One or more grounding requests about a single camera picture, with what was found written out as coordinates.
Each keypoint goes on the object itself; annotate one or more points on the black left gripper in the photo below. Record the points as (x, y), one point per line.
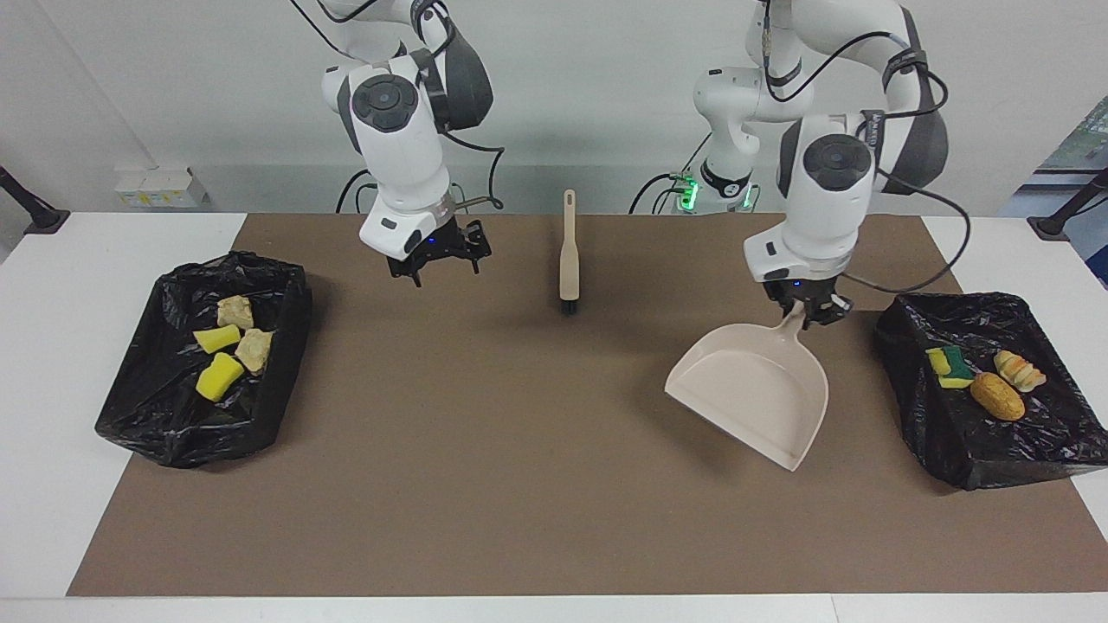
(809, 294)

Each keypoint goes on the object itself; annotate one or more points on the beige striped foam bread chunk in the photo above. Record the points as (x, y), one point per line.
(234, 311)

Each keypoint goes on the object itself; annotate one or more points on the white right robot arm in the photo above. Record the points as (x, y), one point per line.
(407, 164)

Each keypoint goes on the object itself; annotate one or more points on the white wall socket box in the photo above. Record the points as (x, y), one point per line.
(160, 189)

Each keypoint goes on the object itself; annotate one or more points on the glass window pane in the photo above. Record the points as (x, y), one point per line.
(1086, 138)

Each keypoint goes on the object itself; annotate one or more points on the black bag-lined bin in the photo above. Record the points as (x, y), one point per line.
(952, 433)
(156, 415)

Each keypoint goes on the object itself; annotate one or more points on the brown table mat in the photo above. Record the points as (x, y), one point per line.
(519, 519)

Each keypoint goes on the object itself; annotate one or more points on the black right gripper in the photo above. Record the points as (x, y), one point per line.
(437, 247)

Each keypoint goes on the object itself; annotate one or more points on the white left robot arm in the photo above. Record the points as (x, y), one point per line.
(822, 225)

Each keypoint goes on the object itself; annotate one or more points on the beige plastic dustpan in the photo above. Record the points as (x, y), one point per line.
(753, 389)

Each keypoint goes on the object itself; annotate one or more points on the notched yellow sponge piece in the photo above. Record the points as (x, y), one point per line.
(950, 368)

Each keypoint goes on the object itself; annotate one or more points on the black stand leg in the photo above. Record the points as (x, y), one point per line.
(39, 216)
(1052, 227)

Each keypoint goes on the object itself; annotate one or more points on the brown toy bread roll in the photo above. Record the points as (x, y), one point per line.
(997, 395)

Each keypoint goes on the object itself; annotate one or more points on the beige brush with black bristles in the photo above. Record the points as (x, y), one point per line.
(569, 268)

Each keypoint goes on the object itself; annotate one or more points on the orange striped toy croissant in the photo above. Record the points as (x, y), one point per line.
(1020, 370)

